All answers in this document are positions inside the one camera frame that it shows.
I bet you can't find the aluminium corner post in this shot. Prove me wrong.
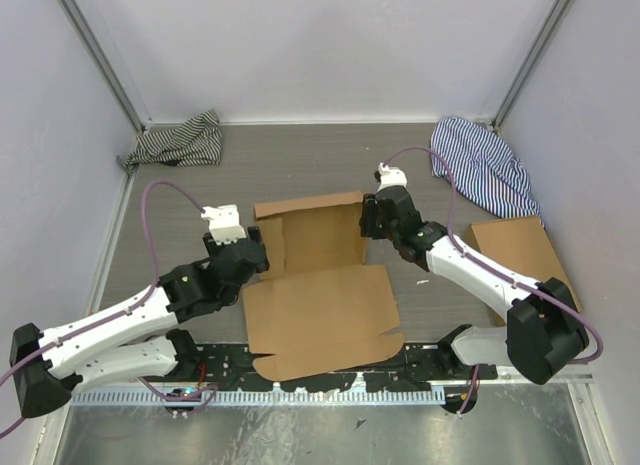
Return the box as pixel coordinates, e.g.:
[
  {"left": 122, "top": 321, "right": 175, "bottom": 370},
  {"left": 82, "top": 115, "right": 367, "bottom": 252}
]
[
  {"left": 489, "top": 0, "right": 575, "bottom": 133},
  {"left": 57, "top": 0, "right": 147, "bottom": 133}
]

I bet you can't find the blue white striped cloth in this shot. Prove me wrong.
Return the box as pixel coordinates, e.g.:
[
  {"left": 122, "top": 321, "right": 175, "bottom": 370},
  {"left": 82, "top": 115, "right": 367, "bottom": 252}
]
[{"left": 430, "top": 117, "right": 541, "bottom": 218}]

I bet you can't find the black white striped cloth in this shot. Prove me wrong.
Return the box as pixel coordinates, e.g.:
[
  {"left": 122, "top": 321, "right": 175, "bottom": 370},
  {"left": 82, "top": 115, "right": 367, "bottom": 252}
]
[{"left": 116, "top": 110, "right": 223, "bottom": 176}]

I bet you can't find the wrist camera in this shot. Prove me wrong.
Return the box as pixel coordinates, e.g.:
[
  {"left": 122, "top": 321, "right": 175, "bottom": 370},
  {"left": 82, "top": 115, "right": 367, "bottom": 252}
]
[
  {"left": 374, "top": 163, "right": 408, "bottom": 192},
  {"left": 201, "top": 204, "right": 247, "bottom": 245}
]

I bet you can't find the aluminium front rail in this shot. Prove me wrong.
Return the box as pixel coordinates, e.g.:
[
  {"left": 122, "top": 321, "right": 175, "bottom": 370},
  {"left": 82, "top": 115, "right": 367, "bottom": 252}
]
[{"left": 47, "top": 342, "right": 595, "bottom": 386}]

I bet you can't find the right aluminium corner post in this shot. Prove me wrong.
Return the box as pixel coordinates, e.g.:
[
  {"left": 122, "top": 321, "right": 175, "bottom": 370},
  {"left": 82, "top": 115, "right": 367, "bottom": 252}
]
[{"left": 489, "top": 0, "right": 575, "bottom": 133}]

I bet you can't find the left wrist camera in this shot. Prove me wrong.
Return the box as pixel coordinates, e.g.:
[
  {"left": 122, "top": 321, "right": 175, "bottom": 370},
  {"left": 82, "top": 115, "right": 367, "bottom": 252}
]
[{"left": 201, "top": 204, "right": 247, "bottom": 245}]

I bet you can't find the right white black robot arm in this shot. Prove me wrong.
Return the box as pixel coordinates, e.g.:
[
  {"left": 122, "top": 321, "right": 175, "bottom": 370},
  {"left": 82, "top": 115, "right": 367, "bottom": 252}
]
[{"left": 360, "top": 185, "right": 590, "bottom": 385}]

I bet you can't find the folded brown cardboard box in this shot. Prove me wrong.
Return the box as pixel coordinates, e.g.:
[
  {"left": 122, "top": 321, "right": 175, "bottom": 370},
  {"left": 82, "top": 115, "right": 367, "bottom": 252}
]
[{"left": 463, "top": 216, "right": 583, "bottom": 312}]

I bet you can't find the brown cardboard box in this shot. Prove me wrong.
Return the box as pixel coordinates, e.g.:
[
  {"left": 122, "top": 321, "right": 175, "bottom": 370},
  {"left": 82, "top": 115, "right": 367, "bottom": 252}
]
[
  {"left": 463, "top": 216, "right": 583, "bottom": 312},
  {"left": 242, "top": 191, "right": 405, "bottom": 382}
]

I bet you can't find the white slotted cable duct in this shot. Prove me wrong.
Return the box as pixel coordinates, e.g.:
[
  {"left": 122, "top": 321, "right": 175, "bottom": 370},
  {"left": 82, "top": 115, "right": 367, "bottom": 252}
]
[{"left": 71, "top": 384, "right": 446, "bottom": 408}]

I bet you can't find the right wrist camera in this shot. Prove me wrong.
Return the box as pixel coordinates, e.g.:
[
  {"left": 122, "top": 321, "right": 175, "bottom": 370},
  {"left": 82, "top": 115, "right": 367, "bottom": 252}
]
[{"left": 374, "top": 163, "right": 408, "bottom": 192}]

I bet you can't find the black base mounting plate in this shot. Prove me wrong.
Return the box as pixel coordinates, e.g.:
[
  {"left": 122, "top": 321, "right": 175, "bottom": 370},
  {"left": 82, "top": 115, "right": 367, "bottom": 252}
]
[{"left": 141, "top": 341, "right": 499, "bottom": 392}]

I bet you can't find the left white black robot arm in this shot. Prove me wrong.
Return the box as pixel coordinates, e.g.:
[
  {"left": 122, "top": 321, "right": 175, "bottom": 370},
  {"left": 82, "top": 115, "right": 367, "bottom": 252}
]
[{"left": 9, "top": 226, "right": 269, "bottom": 419}]

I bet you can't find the left aluminium corner post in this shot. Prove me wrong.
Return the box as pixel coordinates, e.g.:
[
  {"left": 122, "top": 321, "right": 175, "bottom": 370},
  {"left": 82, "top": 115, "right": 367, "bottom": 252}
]
[{"left": 57, "top": 0, "right": 147, "bottom": 133}]

